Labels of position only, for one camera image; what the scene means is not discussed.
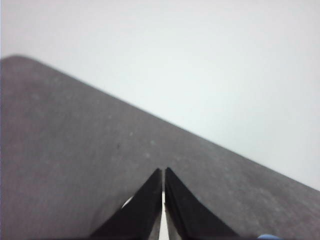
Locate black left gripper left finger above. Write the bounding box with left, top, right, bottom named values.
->
left=87, top=168, right=163, bottom=240

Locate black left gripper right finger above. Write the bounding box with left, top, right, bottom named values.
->
left=164, top=166, right=241, bottom=240

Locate white plate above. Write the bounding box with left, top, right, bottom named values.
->
left=121, top=191, right=172, bottom=240

